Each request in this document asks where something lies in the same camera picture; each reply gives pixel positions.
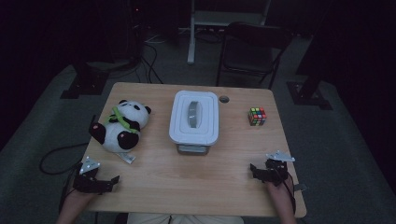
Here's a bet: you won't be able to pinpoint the black floor cables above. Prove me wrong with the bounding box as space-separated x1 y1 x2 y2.
136 41 164 85

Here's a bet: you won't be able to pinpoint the white metal stand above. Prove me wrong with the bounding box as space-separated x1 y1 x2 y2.
186 0 272 65

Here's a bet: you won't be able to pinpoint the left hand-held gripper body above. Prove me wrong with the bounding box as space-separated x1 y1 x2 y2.
73 156 106 195

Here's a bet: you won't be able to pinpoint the white box lid grey handle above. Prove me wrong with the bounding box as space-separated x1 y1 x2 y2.
168 90 220 147

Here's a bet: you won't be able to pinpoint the black stand base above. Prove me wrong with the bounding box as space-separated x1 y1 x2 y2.
60 60 110 100
286 71 333 111

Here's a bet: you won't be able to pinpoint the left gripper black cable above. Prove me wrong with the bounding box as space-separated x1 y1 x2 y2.
58 161 83 214

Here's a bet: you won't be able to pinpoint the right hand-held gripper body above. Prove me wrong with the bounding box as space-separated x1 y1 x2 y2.
264 150 296 188

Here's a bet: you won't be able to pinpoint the clear plastic storage box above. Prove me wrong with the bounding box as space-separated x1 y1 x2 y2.
176 143 211 156

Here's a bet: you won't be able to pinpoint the black floor cable loop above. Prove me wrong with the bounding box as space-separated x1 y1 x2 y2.
39 142 90 175

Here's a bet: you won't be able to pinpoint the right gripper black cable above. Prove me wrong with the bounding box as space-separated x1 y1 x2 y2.
279 169 297 217

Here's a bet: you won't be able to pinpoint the black folding chair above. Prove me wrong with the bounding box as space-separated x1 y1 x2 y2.
215 21 293 91

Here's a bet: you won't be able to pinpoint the panda plush toy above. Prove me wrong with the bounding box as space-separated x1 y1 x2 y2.
88 99 152 165

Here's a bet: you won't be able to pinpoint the person's beige trousers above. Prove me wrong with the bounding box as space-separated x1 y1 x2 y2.
127 212 247 224

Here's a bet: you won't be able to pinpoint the colourful puzzle cube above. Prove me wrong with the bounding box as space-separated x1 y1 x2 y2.
247 106 268 127

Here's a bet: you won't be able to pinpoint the dark equipment rack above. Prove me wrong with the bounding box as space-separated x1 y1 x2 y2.
110 0 148 63

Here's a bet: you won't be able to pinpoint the person's left hand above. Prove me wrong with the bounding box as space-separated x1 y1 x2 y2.
66 189 98 210

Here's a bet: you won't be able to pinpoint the person's right hand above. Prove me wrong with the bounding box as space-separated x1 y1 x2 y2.
266 175 295 205

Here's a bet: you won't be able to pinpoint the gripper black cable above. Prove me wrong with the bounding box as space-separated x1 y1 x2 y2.
58 161 83 214
279 169 297 217

